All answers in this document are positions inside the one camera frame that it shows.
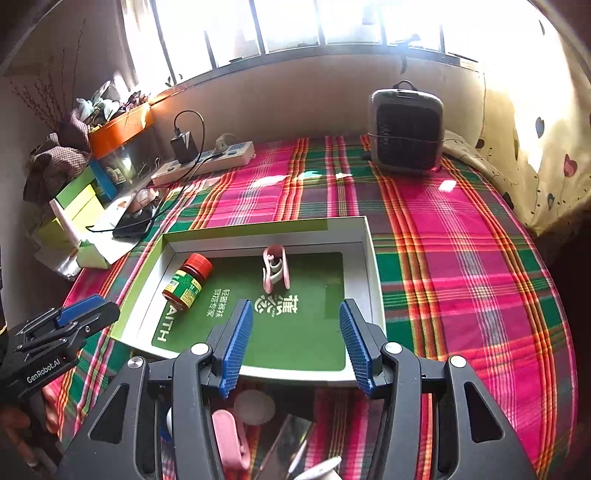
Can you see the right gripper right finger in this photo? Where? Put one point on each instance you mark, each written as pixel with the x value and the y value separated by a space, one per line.
pixel 473 438

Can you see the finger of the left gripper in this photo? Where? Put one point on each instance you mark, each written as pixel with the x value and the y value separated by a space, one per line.
pixel 56 318
pixel 83 327

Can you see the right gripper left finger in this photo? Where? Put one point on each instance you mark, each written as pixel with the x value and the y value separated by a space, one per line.
pixel 120 438

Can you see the pink folding clip long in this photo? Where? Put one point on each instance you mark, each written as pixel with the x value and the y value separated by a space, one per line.
pixel 231 441

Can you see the brown bottle red cap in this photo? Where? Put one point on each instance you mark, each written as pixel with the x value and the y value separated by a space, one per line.
pixel 187 282

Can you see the small translucent round jar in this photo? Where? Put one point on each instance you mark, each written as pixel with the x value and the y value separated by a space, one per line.
pixel 254 408

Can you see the pink oval clip green pad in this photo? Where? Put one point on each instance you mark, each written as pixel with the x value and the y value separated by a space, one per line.
pixel 275 268

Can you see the white panda round gadget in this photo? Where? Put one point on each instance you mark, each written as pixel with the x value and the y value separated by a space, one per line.
pixel 326 470

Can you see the person hand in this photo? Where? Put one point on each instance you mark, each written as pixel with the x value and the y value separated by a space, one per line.
pixel 13 421

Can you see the green crumpled paper bag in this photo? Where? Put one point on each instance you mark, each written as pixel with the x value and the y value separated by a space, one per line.
pixel 88 256

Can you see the yellow green box stack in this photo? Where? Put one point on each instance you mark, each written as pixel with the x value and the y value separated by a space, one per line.
pixel 76 207

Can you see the black smartphone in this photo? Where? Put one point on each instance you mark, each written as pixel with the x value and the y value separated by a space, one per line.
pixel 140 214

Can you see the plaid pink green tablecloth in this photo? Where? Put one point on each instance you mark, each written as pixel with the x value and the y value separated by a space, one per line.
pixel 459 273

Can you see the brown checked cloth bundle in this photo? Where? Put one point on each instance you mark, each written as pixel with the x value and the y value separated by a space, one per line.
pixel 51 167

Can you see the orange shelf tray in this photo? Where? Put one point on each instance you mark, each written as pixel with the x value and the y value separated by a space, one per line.
pixel 115 133

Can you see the white power strip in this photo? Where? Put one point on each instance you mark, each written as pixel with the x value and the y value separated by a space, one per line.
pixel 237 155

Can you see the green white cardboard box tray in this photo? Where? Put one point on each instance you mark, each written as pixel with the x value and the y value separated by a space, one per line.
pixel 295 333

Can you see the cream heart pattern curtain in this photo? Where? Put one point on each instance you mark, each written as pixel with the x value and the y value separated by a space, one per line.
pixel 537 116

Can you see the small grey space heater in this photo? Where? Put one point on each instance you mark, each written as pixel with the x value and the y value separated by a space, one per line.
pixel 406 129

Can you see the black charger with cable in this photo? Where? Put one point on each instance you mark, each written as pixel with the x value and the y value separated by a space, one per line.
pixel 184 148

